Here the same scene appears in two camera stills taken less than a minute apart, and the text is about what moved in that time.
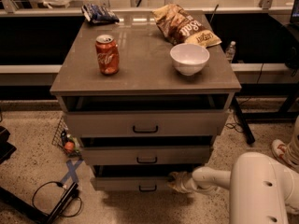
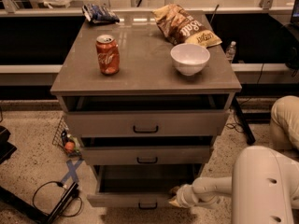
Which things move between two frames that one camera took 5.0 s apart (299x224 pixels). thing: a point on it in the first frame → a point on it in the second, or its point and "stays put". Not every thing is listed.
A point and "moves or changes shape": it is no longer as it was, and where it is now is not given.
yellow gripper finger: x=177 y=189 → x=175 y=203
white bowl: x=189 y=59 stays put
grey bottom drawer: x=135 y=177 moves or changes shape
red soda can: x=107 y=54 stays put
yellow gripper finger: x=179 y=175 → x=175 y=189
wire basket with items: x=64 y=141 stays put
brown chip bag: x=181 y=28 stays put
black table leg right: x=248 y=133 stays put
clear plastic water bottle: x=230 y=51 stays put
